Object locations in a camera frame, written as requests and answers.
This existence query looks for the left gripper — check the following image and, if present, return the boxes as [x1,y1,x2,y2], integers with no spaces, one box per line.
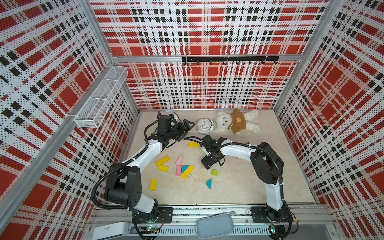
[166,119,195,141]

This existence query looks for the pink block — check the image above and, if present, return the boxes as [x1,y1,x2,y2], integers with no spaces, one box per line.
[176,165,182,176]
[175,156,184,166]

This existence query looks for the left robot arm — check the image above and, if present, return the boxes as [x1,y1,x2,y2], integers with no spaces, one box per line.
[91,113,195,222]

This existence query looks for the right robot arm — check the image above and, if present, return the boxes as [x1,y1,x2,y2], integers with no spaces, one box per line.
[184,135,289,223]

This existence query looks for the yellow long block top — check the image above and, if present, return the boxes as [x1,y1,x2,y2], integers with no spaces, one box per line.
[188,142,201,148]

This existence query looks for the yellow long block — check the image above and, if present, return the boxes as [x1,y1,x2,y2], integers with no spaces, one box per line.
[155,156,170,167]
[181,165,194,179]
[188,142,201,148]

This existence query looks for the white alarm clock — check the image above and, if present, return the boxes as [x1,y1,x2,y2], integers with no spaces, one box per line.
[196,119,215,135]

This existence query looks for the yellow long block centre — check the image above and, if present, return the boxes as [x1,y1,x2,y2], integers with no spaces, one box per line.
[181,165,194,179]

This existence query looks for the yellow long block left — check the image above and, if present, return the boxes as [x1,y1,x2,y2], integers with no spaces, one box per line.
[155,156,170,167]

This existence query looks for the teal triangle block centre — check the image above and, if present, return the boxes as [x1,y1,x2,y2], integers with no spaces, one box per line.
[182,166,189,174]

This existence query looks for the teal triangle block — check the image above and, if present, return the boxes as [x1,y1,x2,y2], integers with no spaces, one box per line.
[206,179,212,190]
[182,166,189,174]

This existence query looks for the white teddy bear brown hoodie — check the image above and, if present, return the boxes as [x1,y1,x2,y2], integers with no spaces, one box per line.
[216,108,261,135]

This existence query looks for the small yellow block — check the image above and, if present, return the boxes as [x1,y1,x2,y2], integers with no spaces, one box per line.
[158,165,169,172]

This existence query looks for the yellow block bottom left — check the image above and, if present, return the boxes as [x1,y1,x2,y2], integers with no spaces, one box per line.
[149,179,157,191]

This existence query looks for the grey pouch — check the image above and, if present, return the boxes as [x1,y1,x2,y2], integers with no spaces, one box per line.
[196,213,235,240]

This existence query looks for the white box device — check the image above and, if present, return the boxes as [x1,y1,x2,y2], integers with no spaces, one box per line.
[92,222,130,240]

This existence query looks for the black hook rail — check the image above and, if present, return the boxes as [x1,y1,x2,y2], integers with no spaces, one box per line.
[181,56,280,63]

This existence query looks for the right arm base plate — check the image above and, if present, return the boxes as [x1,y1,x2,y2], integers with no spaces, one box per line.
[251,205,293,223]

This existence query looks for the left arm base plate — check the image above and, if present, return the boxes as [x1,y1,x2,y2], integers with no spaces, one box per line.
[132,207,174,224]

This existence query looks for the white wire basket shelf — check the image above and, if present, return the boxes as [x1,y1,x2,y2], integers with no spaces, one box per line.
[74,66,128,129]

